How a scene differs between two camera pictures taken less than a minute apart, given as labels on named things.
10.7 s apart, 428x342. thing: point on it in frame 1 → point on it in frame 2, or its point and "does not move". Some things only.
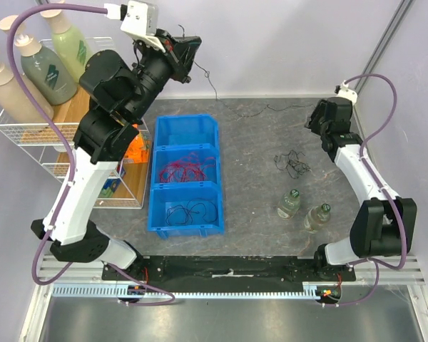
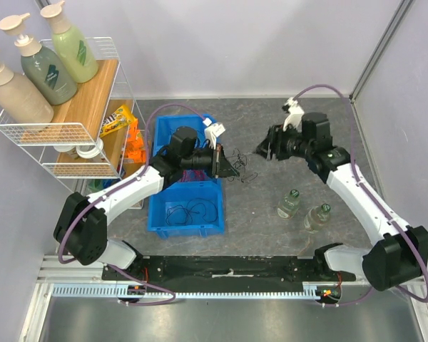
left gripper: x=180 y=64 → x=221 y=166
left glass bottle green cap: x=289 y=204 does not move
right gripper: x=316 y=116 → x=277 y=141
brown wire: x=182 y=215 does not move
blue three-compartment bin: x=185 y=197 does not move
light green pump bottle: x=68 y=42 does not move
